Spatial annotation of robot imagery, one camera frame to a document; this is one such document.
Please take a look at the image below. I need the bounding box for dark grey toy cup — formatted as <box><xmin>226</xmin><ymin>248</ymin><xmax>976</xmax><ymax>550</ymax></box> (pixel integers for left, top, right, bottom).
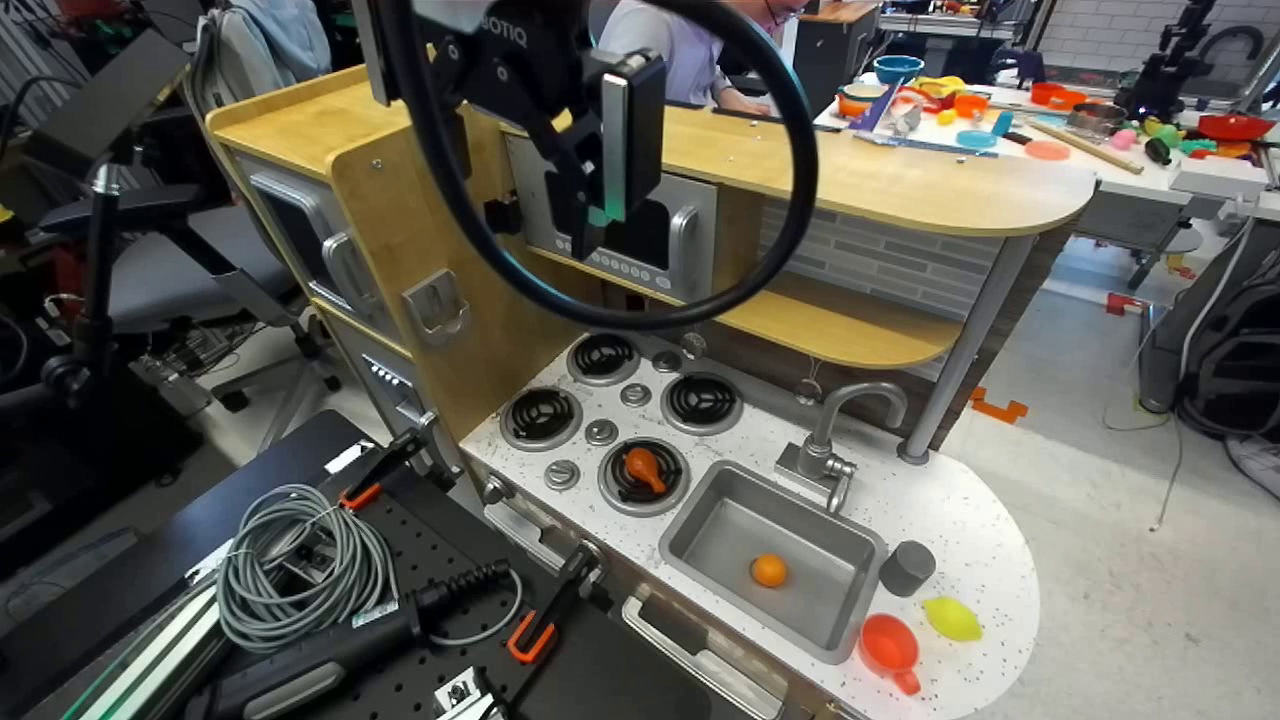
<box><xmin>878</xmin><ymin>538</ymin><xmax>937</xmax><ymax>596</ymax></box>

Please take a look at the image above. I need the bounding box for orange ball toy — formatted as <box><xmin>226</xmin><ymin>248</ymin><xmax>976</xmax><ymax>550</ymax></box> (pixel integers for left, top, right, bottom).
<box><xmin>746</xmin><ymin>550</ymin><xmax>791</xmax><ymax>587</ymax></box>

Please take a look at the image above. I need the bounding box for grey toy faucet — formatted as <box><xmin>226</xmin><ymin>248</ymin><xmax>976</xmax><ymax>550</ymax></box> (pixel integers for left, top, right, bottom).
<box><xmin>775</xmin><ymin>379</ymin><xmax>908</xmax><ymax>512</ymax></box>

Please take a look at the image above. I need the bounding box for orange handled clamp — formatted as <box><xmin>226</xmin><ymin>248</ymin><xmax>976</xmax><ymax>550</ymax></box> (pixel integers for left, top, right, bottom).
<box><xmin>502</xmin><ymin>547</ymin><xmax>600</xmax><ymax>667</ymax></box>

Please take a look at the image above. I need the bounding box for yellow lemon toy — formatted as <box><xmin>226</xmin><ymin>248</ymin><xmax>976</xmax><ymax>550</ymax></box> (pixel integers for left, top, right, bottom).
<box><xmin>923</xmin><ymin>596</ymin><xmax>984</xmax><ymax>639</ymax></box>

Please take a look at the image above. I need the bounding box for toy microwave oven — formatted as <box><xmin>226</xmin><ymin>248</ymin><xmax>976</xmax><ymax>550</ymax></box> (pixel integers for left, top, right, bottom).
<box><xmin>502</xmin><ymin>135</ymin><xmax>717</xmax><ymax>300</ymax></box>

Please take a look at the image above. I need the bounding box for silver toy sink basin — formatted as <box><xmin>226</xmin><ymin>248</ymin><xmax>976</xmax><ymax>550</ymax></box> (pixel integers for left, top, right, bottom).
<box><xmin>658</xmin><ymin>460</ymin><xmax>886</xmax><ymax>665</ymax></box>

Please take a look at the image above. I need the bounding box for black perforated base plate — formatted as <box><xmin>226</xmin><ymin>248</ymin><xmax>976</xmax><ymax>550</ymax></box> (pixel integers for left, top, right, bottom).
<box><xmin>197</xmin><ymin>463</ymin><xmax>725</xmax><ymax>720</ymax></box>

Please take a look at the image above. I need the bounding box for orange toy on burner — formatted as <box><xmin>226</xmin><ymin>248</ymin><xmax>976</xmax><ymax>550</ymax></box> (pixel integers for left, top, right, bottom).
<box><xmin>622</xmin><ymin>446</ymin><xmax>669</xmax><ymax>495</ymax></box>

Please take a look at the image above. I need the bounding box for seated person in background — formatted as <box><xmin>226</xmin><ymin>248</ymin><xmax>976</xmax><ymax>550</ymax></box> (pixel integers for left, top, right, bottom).
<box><xmin>595</xmin><ymin>0</ymin><xmax>807</xmax><ymax>117</ymax></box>

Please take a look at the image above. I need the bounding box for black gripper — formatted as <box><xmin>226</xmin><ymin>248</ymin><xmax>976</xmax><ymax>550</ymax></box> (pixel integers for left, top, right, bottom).
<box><xmin>484</xmin><ymin>51</ymin><xmax>669</xmax><ymax>261</ymax></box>

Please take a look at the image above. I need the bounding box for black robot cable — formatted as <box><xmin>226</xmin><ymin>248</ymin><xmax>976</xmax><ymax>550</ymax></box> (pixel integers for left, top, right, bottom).
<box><xmin>364</xmin><ymin>0</ymin><xmax>825</xmax><ymax>331</ymax></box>

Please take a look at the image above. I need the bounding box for blue bowl on table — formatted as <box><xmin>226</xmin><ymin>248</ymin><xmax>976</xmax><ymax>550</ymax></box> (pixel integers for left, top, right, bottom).
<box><xmin>873</xmin><ymin>51</ymin><xmax>923</xmax><ymax>84</ymax></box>

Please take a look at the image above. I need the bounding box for wooden toy kitchen unit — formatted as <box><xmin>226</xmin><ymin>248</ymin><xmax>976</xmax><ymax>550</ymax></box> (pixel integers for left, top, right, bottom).
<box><xmin>204</xmin><ymin>70</ymin><xmax>1094</xmax><ymax>720</ymax></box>

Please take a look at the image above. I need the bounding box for coiled grey cable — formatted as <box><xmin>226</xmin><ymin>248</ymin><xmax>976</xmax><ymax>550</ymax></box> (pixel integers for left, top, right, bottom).
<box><xmin>210</xmin><ymin>481</ymin><xmax>404</xmax><ymax>655</ymax></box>

